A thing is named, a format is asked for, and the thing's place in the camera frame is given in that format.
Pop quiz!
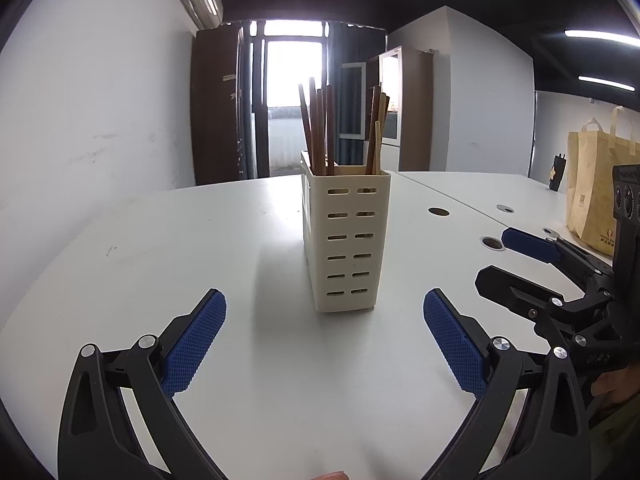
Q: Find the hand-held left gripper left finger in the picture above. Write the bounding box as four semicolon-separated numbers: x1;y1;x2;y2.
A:
57;288;228;480

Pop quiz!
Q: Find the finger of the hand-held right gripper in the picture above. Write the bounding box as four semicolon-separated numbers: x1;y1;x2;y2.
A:
475;265;613;333
501;227;613;291

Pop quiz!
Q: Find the long ceiling light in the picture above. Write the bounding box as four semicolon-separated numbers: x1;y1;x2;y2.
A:
577;75;636;92
564;29;640;41

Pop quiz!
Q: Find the small black device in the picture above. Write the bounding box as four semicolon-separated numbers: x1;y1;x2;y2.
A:
547;152;568;192

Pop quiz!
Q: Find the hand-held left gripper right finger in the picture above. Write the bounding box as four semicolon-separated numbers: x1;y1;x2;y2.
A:
422;287;593;480

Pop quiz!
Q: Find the bunch of wooden chopsticks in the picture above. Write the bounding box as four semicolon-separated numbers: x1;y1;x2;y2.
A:
298;76;391;177

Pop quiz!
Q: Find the grey curtain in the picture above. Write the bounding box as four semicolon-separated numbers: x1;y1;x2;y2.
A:
327;22;388;166

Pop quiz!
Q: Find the brown glass-door cabinet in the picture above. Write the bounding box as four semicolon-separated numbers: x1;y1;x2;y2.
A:
339;45;435;173

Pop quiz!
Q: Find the person's right hand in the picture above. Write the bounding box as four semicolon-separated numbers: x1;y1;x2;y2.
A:
590;366;640;413

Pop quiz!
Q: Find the glass balcony door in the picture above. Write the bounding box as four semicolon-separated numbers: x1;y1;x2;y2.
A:
245;19;333;178

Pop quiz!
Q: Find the brown paper bag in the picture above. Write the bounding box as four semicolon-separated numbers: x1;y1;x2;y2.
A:
566;106;640;261

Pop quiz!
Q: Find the dark brown wardrobe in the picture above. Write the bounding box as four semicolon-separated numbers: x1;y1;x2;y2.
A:
190;22;248;187

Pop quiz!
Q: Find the cream plastic utensil holder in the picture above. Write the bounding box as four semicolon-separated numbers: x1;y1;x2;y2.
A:
300;150;392;314

